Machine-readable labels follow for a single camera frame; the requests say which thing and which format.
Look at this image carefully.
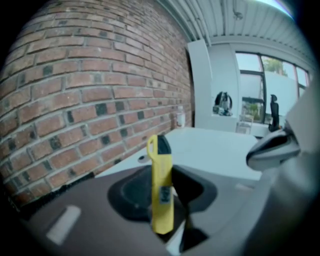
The black office chair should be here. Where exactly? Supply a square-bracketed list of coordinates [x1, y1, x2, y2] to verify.
[268, 94, 281, 132]

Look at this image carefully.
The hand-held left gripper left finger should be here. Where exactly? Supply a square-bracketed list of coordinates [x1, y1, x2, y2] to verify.
[19, 164, 168, 256]

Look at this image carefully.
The black headset gear pile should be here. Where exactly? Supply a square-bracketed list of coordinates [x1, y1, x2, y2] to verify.
[214, 91, 234, 117]

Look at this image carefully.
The white desk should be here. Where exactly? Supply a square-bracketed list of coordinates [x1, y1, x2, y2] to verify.
[94, 126, 264, 191]

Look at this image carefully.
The white bottle with yellow label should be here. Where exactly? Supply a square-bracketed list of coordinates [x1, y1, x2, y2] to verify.
[175, 105, 186, 128]

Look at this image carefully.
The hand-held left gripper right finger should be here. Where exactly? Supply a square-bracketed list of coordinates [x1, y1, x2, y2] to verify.
[172, 164, 262, 252]

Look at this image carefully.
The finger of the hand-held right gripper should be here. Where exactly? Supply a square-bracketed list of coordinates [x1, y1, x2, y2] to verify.
[246, 127, 301, 172]

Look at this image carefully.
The wooden rack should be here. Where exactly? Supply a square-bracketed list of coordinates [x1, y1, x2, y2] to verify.
[235, 113, 254, 135]

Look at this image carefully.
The window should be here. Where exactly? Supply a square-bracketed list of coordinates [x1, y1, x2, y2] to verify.
[235, 51, 314, 126]

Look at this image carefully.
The ceiling sprinkler pipe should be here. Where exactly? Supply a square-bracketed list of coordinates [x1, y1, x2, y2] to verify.
[232, 0, 244, 21]

